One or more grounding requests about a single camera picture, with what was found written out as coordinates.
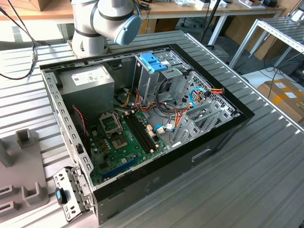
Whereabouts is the metal disk bay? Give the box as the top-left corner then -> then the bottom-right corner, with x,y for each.
170,99 -> 241,148

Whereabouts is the black RAM slot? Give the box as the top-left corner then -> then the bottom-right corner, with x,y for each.
127,116 -> 152,152
124,116 -> 148,152
133,114 -> 158,148
130,115 -> 155,150

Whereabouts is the metal drive cage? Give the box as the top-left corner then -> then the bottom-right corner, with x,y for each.
132,51 -> 190,105

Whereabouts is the CPU socket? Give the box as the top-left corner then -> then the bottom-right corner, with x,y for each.
111,135 -> 130,151

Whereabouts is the metal socket cover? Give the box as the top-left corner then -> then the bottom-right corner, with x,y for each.
99,113 -> 123,138

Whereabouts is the blue plastic bay latch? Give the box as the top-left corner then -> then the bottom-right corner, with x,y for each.
140,52 -> 168,74

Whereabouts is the green motherboard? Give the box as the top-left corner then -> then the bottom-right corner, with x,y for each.
89,110 -> 171,187

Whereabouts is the blue expansion slot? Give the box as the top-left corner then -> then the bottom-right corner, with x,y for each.
102,156 -> 140,180

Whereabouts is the grey power supply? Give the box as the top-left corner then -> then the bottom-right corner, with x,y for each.
58,64 -> 116,119

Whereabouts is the black open PC case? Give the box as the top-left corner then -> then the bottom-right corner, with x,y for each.
39,43 -> 256,225

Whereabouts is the small brown cardboard box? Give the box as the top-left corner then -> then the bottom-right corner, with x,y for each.
140,18 -> 180,34

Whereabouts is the long wooden desk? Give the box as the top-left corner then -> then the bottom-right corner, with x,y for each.
0,0 -> 287,46

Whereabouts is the black tripod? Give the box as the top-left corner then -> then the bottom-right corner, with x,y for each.
200,0 -> 222,46

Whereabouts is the large brown cardboard box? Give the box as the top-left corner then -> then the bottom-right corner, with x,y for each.
224,14 -> 285,61

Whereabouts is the labelled cardboard box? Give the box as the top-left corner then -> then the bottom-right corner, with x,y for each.
257,78 -> 304,123

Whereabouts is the grey parts rack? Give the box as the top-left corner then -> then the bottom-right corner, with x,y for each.
0,129 -> 51,216

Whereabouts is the metal slat side table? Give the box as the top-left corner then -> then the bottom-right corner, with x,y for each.
229,18 -> 304,69

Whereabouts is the blue data wire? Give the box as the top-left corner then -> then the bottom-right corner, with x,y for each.
153,124 -> 176,135
189,87 -> 206,109

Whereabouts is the red orange wire bundle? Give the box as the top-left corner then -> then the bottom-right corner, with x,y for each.
134,87 -> 159,114

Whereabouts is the yellow orange wire bundle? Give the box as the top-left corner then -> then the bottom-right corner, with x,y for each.
120,91 -> 132,107

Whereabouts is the power wire with black plug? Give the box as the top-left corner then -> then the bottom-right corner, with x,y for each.
174,86 -> 225,130

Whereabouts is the red black fan wire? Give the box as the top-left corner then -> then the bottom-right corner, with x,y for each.
72,105 -> 88,145

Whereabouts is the black tool with blue ring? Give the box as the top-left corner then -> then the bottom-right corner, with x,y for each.
55,187 -> 68,206

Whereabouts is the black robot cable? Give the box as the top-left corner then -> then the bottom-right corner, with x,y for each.
0,7 -> 52,47
0,46 -> 38,80

